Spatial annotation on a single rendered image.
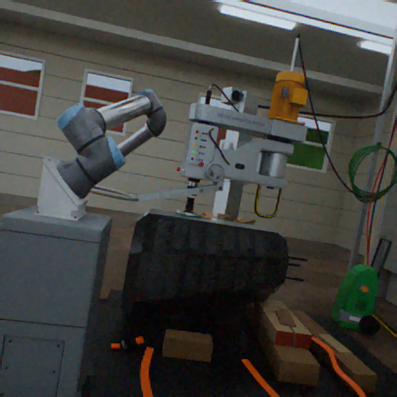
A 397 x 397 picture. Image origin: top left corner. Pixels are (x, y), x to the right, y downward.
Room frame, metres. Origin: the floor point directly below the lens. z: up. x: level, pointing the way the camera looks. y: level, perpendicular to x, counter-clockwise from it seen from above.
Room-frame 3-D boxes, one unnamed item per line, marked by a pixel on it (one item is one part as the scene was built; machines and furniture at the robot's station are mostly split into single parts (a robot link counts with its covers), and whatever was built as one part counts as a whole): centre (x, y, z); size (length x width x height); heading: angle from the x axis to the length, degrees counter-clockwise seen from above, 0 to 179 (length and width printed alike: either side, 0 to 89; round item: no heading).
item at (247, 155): (2.75, -0.36, 1.30); 0.74 x 0.23 x 0.49; 103
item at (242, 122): (2.75, -0.32, 1.62); 0.96 x 0.25 x 0.17; 103
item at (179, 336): (2.07, -0.12, 0.07); 0.30 x 0.12 x 0.12; 95
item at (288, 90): (2.81, -0.62, 1.90); 0.31 x 0.28 x 0.40; 13
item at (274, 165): (2.82, -0.62, 1.34); 0.19 x 0.19 x 0.20
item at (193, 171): (2.69, -0.05, 1.32); 0.36 x 0.22 x 0.45; 103
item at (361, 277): (3.14, -1.69, 0.43); 0.35 x 0.35 x 0.87; 82
